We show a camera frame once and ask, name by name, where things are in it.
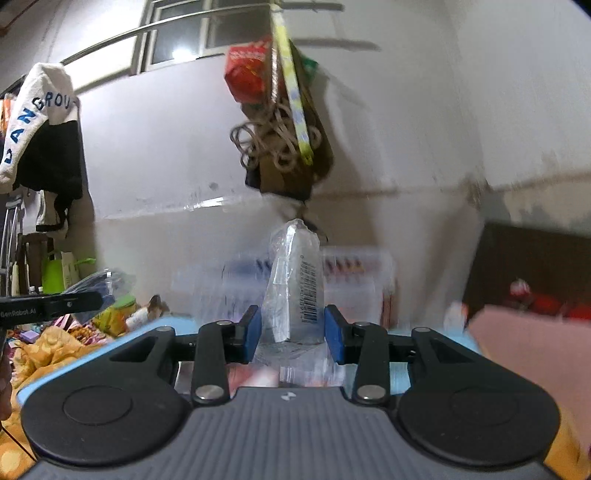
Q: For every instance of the clear plastic packet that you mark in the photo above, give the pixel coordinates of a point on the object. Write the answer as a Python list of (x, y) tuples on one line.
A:
[(295, 286)]

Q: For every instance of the dark wooden headboard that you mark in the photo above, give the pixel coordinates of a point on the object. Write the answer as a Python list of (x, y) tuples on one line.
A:
[(531, 258)]

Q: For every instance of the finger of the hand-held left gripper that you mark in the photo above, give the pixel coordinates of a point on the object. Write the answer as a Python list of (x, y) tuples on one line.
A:
[(69, 303)]

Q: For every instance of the green packet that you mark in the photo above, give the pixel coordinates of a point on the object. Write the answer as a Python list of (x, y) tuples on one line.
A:
[(309, 64)]

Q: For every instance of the blue plastic bag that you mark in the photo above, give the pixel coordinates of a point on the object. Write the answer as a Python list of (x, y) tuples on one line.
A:
[(104, 284)]

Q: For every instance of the orange printed blanket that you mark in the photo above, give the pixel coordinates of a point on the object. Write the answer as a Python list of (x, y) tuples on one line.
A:
[(51, 346)]

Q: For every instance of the lime green bag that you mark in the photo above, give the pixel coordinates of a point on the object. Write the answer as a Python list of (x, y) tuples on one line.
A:
[(57, 274)]

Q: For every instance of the white packet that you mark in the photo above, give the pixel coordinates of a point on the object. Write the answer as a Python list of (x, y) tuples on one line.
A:
[(457, 316)]

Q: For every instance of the red snack packet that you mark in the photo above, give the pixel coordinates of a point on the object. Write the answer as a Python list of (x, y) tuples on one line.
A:
[(247, 74)]

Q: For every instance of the red item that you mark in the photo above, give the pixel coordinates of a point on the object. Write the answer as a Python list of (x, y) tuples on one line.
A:
[(545, 302)]

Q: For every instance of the window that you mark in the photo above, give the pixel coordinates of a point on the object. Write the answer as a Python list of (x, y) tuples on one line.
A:
[(184, 37)]

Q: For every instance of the metal rack frame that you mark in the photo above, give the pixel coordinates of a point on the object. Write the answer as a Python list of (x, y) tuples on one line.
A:
[(9, 240)]

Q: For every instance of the steel rail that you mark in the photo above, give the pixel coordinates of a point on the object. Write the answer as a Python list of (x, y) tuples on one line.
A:
[(106, 41)]

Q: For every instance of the clear plastic storage box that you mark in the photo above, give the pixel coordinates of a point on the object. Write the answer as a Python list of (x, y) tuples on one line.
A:
[(355, 286)]

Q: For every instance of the pink cloth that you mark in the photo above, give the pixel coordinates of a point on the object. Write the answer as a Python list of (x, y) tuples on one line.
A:
[(531, 360)]

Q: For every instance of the white and black jacket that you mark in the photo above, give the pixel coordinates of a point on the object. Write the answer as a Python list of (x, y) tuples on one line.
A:
[(41, 138)]

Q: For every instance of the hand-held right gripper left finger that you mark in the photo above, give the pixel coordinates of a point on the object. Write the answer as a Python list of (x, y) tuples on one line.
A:
[(251, 334)]

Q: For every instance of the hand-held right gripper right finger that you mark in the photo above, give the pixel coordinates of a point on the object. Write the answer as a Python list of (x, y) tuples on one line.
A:
[(334, 339)]

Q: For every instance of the green lid container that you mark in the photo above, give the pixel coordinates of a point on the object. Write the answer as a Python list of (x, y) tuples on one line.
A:
[(115, 316)]

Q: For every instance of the white bottle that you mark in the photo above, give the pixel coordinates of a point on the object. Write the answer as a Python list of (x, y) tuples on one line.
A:
[(141, 318)]

